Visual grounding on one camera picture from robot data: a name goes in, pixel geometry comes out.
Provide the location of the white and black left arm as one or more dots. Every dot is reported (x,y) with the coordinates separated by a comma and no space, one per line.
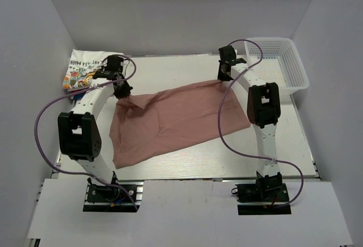
(78,132)

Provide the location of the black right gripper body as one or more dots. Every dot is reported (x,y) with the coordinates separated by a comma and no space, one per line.
(222,76)

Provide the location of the blue folded t-shirt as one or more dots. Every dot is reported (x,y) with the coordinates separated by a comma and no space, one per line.
(78,96)

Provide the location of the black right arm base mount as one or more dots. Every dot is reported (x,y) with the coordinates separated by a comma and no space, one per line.
(251,202)

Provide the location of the red folded t-shirt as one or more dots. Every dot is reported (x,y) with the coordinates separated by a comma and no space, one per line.
(74,91)

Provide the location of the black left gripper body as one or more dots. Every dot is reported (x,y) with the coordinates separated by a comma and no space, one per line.
(121,92)

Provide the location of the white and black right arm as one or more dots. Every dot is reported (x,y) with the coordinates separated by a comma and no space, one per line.
(263,112)

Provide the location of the white plastic mesh basket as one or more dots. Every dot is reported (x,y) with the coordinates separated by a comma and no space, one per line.
(278,61)

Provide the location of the white cartoon-print folded t-shirt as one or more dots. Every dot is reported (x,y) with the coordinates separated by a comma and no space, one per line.
(81,68)

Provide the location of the pink pixel-print t-shirt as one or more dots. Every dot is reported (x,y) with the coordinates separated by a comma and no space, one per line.
(149,125)

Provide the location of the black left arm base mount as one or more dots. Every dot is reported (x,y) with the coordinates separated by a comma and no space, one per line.
(101,198)

